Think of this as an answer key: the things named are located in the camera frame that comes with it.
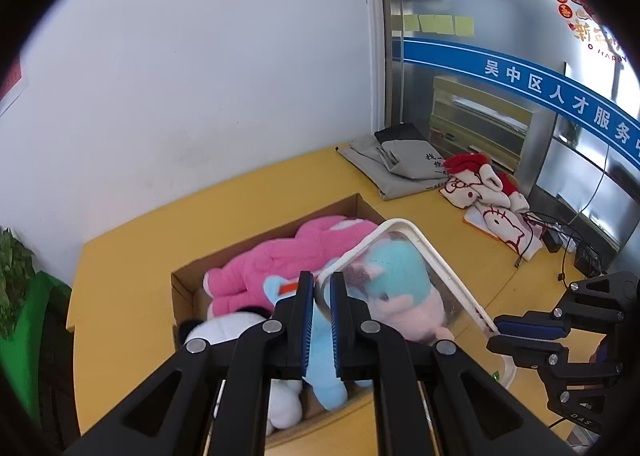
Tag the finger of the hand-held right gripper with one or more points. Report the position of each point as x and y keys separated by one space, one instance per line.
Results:
x=530 y=327
x=525 y=351

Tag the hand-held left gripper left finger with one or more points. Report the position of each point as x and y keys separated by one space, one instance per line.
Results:
x=306 y=323

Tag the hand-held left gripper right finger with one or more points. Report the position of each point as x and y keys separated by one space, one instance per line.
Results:
x=336 y=323

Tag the light blue plush toy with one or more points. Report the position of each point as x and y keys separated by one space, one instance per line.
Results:
x=322 y=386

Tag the pink plush rabbit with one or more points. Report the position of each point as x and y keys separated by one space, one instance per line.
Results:
x=260 y=266

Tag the white panda plush toy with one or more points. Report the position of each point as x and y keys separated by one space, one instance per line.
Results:
x=227 y=326

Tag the teal-haired plush doll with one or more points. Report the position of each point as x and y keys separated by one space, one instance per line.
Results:
x=395 y=266

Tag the clear plastic bin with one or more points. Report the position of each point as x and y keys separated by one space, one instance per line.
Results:
x=450 y=293

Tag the brown cardboard box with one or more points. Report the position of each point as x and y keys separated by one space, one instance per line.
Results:
x=187 y=288

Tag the black device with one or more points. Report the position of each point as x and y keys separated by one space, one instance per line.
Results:
x=587 y=261

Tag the black power adapter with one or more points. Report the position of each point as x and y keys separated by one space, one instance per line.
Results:
x=552 y=239

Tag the orange folder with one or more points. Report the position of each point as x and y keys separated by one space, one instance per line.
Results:
x=467 y=222

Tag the grey folded garment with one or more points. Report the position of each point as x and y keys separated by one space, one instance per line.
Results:
x=370 y=166

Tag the black flat monitor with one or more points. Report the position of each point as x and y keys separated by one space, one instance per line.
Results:
x=575 y=171

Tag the yellow literature rack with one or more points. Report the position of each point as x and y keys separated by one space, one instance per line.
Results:
x=480 y=121

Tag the blue sign band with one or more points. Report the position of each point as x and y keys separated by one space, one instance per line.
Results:
x=500 y=69

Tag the green leafy plant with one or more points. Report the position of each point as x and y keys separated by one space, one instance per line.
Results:
x=12 y=276

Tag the yellow sticky note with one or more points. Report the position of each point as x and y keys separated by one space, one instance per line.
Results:
x=436 y=23
x=411 y=22
x=464 y=25

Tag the red festive window decal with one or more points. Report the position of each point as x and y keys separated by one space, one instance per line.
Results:
x=582 y=11

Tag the red wall notice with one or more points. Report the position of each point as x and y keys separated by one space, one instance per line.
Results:
x=12 y=81

